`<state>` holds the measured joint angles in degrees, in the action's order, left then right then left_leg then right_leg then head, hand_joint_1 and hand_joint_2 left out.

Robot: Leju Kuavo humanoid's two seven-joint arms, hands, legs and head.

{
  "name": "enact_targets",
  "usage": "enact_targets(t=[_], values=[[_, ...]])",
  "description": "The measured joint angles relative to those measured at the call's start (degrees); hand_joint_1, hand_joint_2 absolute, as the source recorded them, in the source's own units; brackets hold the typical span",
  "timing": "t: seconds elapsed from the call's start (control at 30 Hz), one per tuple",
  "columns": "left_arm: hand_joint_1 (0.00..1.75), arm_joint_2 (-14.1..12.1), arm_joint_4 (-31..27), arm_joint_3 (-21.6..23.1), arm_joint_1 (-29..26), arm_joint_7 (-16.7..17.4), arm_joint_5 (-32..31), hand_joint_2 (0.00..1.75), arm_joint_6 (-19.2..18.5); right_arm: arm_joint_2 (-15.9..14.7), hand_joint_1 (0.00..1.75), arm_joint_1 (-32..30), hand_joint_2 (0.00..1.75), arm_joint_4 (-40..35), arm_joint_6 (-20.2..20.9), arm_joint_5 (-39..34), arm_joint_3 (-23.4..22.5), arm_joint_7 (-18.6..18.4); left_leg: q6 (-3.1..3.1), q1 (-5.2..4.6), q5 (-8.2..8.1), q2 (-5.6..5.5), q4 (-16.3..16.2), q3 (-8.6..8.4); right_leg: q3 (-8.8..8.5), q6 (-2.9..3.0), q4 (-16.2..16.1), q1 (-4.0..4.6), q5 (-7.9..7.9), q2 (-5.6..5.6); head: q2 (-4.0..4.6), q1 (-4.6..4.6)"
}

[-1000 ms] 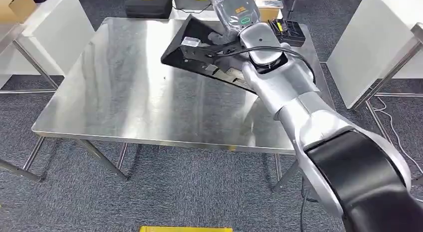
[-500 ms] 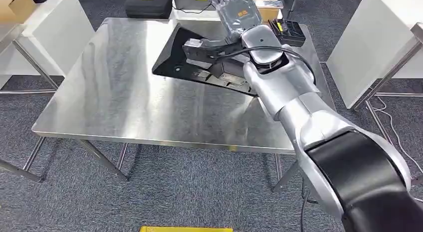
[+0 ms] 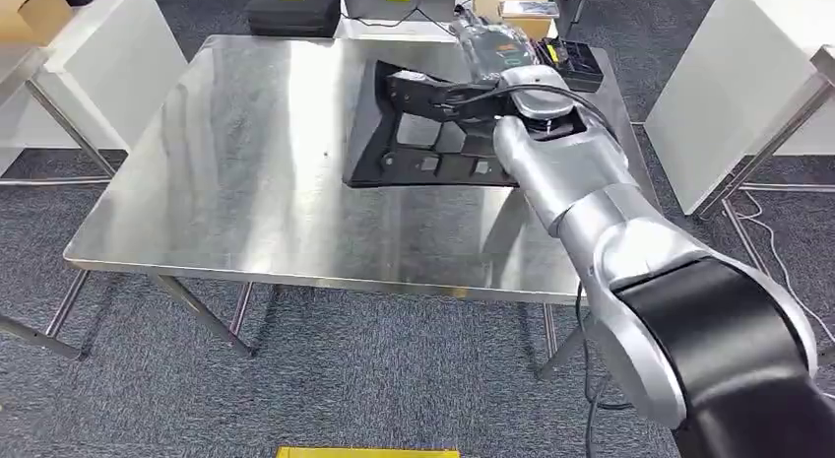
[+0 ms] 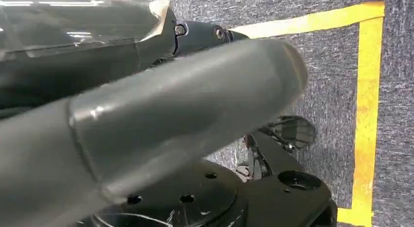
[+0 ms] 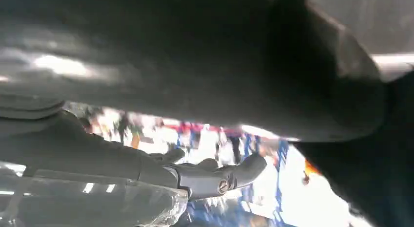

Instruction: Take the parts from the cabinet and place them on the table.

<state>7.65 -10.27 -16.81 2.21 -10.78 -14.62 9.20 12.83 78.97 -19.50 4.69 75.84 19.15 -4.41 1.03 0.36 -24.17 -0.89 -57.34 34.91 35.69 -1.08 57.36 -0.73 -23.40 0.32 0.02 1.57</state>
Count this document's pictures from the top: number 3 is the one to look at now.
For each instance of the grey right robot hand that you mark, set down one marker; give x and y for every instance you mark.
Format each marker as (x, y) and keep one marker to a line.
(496, 50)

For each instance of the black plastic frame part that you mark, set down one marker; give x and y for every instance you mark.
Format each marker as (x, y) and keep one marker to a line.
(372, 148)

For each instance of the silver and black right robot arm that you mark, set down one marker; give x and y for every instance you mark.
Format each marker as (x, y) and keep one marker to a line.
(574, 174)

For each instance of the brown cardboard box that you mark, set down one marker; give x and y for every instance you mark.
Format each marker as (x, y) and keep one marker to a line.
(532, 27)

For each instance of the flat pale book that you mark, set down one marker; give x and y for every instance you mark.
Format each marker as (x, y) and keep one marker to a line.
(528, 9)

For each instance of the black tray of parts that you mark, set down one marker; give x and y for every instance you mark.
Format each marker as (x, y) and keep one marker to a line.
(580, 67)

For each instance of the grey case with yellow label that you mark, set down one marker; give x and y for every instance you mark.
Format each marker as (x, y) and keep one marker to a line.
(398, 8)

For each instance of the black case with yellow label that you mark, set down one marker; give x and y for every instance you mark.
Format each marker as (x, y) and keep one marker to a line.
(293, 11)

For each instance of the white table with metal legs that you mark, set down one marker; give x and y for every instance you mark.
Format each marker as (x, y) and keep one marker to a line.
(730, 83)
(117, 63)

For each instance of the steel table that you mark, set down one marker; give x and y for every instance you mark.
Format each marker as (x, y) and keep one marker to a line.
(228, 181)

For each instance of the yellow floor tape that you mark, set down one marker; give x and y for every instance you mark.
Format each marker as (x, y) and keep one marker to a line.
(365, 453)

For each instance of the open cardboard box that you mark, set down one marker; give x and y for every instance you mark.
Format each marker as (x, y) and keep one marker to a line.
(32, 14)

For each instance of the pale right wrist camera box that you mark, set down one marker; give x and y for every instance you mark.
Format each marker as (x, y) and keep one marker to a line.
(538, 99)

